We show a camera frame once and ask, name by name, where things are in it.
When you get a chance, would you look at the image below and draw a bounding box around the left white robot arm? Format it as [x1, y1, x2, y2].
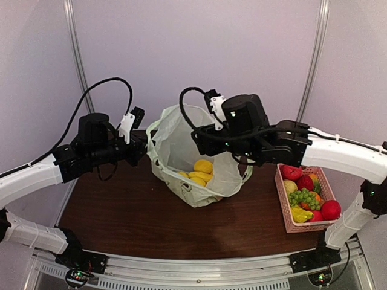
[1, 107, 146, 268]

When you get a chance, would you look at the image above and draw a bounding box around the right black cable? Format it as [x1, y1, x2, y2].
[178, 86, 212, 137]

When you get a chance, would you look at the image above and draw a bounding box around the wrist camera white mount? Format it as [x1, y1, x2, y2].
[204, 89, 226, 131]
[117, 106, 145, 144]

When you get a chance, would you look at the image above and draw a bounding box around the yellow lemon toy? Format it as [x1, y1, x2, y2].
[190, 177, 207, 187]
[193, 159, 213, 174]

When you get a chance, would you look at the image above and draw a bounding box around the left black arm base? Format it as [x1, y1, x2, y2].
[53, 228, 108, 289]

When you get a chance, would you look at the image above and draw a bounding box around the left black cable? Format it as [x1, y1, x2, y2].
[27, 77, 134, 166]

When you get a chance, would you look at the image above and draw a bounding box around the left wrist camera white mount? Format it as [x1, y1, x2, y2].
[117, 106, 145, 144]

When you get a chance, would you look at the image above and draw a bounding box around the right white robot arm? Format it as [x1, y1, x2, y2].
[191, 94, 386, 267]

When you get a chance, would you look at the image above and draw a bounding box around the green grapes toy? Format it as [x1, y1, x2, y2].
[288, 188, 322, 211]

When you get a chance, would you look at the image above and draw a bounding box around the curved aluminium rail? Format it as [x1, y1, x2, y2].
[28, 240, 368, 290]

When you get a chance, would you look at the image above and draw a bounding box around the yellow banana toy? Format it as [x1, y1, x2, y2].
[291, 206, 314, 224]

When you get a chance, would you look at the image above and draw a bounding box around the red apple toy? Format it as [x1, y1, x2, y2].
[296, 175, 314, 191]

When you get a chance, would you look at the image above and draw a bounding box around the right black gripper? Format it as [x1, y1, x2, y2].
[191, 123, 262, 161]

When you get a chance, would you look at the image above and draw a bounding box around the yellow mango toy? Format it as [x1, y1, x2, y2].
[188, 171, 213, 183]

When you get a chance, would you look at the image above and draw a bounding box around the peach fruit in bag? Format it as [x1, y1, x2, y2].
[280, 164, 303, 181]

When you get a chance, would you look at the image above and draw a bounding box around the light green plastic bag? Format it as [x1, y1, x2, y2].
[146, 105, 253, 208]

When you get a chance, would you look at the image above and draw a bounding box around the pale yellow fruit toy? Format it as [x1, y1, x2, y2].
[283, 179, 298, 195]

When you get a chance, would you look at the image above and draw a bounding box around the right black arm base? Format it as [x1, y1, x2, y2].
[289, 232, 342, 288]

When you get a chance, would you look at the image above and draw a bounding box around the red plush fruit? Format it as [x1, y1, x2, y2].
[320, 200, 342, 221]

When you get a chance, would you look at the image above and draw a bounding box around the left aluminium frame post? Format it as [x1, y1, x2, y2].
[63, 0, 102, 135]

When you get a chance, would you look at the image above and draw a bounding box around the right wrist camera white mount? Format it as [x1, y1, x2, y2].
[204, 89, 226, 131]

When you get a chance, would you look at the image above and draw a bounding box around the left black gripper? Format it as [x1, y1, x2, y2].
[88, 132, 155, 166]

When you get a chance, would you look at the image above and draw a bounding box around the black cable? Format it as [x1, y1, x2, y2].
[27, 77, 134, 166]
[178, 86, 212, 137]

